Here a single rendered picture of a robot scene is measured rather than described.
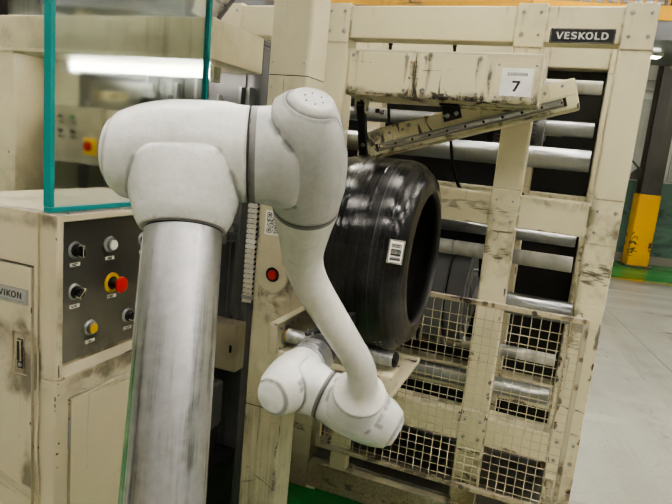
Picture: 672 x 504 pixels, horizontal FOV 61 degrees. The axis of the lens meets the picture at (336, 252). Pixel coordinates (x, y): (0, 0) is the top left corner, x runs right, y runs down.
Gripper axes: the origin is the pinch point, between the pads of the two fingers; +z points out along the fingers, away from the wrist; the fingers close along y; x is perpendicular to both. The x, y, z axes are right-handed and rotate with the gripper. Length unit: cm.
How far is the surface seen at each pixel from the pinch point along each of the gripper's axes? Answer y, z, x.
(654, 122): -166, 924, -15
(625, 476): -96, 151, 123
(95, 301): 56, -28, -5
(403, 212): -9.4, 10.9, -28.0
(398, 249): -10.4, 5.2, -19.8
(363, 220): -0.4, 6.2, -25.7
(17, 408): 62, -48, 16
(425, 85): -2, 54, -59
